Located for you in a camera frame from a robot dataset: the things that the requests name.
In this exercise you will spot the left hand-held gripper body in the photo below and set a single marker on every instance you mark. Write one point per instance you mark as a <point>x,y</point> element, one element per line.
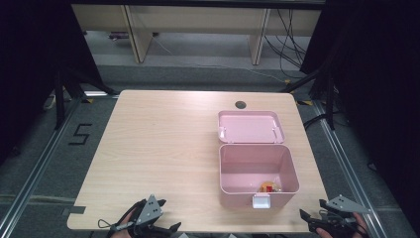
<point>149,211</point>

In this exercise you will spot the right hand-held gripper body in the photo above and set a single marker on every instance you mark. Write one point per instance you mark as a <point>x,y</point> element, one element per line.
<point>343,211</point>

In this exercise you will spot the pink plastic box with lid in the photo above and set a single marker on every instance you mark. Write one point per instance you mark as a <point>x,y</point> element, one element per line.
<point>251,127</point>

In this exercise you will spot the person's right hand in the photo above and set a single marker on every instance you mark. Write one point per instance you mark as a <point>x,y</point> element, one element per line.
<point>358,226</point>

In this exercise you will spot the person's left hand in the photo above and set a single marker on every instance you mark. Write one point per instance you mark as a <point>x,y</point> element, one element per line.
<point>123,230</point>

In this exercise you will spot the small orange wrapped item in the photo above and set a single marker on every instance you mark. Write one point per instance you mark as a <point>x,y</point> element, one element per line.
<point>269,187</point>

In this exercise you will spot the black metal stand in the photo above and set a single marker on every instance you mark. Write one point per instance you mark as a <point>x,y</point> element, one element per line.
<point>59,99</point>
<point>330,102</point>

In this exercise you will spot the dark round table grommet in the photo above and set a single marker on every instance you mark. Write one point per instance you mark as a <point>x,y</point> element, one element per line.
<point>240,104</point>

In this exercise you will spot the black curtain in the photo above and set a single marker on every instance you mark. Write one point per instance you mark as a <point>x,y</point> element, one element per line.
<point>29,66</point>
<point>376,82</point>

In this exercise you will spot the beige wooden desk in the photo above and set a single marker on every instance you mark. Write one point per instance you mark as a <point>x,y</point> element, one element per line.
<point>198,20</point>

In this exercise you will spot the aluminium floor rail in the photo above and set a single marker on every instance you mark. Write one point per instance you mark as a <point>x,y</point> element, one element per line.
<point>346,172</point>
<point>39,165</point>

